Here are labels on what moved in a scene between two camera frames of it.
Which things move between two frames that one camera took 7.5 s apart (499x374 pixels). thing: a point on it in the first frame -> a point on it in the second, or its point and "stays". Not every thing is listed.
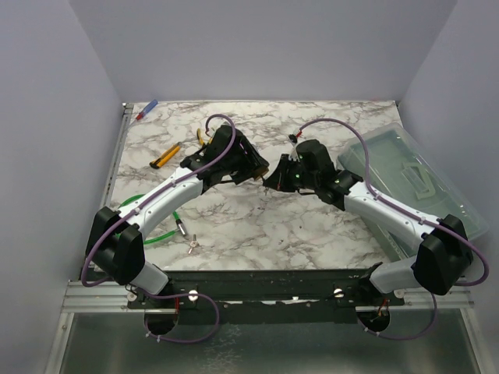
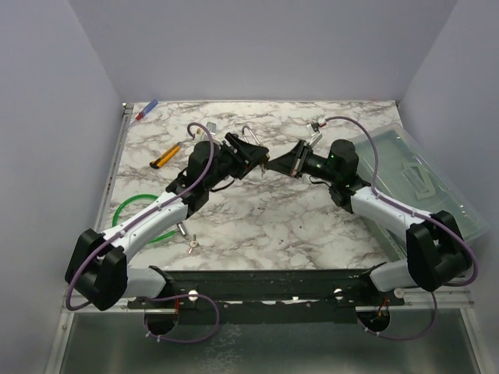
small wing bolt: x=193 y=244 stays
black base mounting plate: x=267 y=296 stays
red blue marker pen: x=147 y=109 stays
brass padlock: x=260 y=172 -> x=252 y=132
